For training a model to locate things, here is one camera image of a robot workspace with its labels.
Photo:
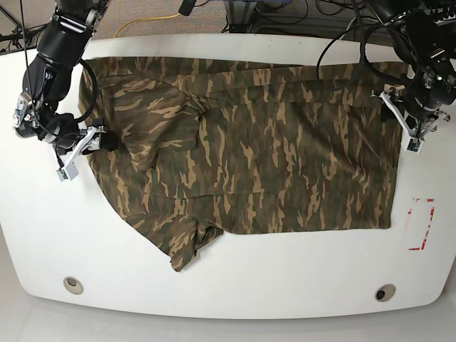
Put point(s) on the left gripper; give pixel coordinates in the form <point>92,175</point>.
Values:
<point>417,106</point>

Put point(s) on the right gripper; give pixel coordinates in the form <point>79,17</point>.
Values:
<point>62,131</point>

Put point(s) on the camouflage T-shirt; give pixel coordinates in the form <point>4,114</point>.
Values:
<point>208,147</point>

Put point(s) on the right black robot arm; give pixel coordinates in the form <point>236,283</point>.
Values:
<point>47,81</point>

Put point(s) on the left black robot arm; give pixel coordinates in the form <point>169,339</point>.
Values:
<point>427,48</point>

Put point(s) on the red tape rectangle marking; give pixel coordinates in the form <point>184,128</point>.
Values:
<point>418,223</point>

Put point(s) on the left table grommet hole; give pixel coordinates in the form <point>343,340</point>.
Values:
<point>73,285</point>

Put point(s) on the table grommet hole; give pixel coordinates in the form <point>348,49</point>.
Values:
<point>73,285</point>
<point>385,293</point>

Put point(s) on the right table grommet hole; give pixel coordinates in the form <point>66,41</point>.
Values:
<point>385,293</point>

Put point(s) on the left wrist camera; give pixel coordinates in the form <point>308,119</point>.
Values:
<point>414,145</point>

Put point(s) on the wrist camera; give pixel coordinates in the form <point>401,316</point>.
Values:
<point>67,172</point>
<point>414,145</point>

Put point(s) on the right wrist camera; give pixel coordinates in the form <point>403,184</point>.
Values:
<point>67,172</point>

